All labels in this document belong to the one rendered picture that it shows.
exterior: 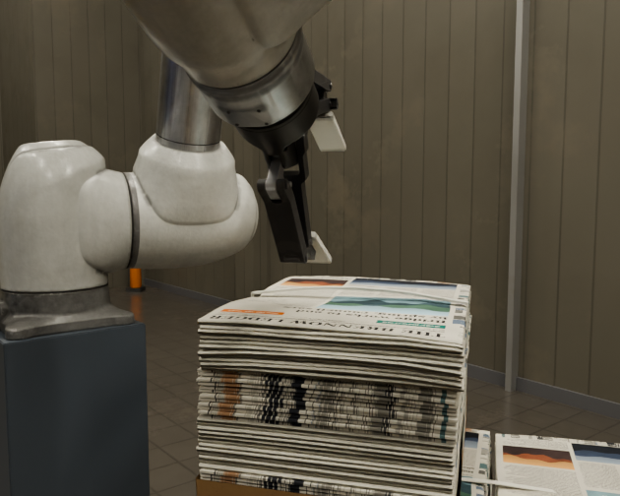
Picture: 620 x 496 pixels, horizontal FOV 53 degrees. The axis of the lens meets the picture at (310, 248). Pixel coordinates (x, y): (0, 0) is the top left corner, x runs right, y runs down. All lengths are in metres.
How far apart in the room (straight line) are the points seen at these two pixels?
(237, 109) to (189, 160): 0.50
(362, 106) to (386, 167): 0.52
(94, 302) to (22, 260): 0.12
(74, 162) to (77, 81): 6.89
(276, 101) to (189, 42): 0.09
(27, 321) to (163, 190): 0.27
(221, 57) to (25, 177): 0.59
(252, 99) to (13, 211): 0.57
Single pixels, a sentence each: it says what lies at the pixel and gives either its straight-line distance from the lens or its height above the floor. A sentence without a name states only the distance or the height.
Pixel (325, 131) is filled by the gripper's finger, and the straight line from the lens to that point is 0.69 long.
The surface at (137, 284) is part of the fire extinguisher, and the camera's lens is 7.59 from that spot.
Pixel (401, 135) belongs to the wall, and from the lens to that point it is 4.49.
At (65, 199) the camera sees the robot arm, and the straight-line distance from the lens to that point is 0.95.
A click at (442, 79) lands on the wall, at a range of 4.29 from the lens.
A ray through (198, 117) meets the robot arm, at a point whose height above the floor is 1.31.
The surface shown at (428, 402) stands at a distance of 0.66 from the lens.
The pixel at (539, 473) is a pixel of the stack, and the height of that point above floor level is 0.83.
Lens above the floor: 1.21
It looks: 5 degrees down
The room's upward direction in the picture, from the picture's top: straight up
